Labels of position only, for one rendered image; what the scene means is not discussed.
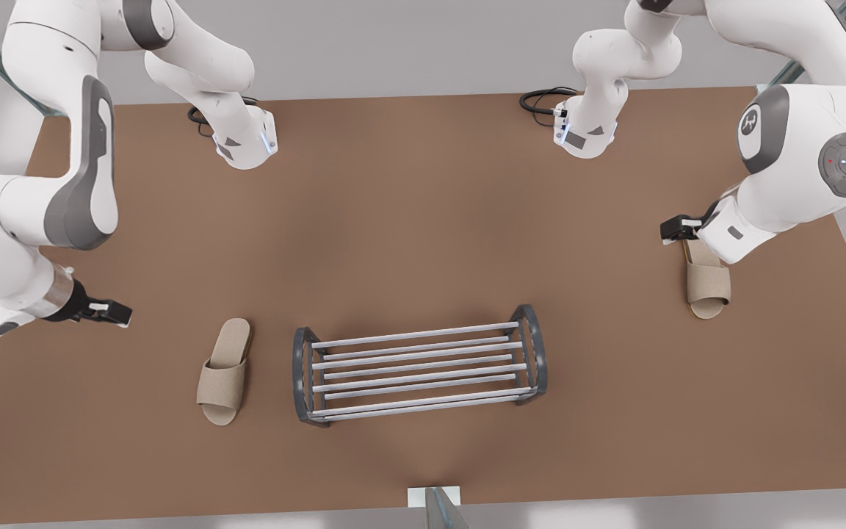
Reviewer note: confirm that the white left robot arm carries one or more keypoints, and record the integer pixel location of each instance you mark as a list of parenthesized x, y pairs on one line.
[(797, 176)]

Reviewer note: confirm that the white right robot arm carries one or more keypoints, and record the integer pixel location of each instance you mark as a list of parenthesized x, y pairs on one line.
[(34, 213)]

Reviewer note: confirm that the grey metal shoe rack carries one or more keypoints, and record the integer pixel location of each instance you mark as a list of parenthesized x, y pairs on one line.
[(420, 365)]

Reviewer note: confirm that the beige open-toe slipper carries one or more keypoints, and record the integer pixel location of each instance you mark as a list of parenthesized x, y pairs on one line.
[(708, 283), (223, 378)]

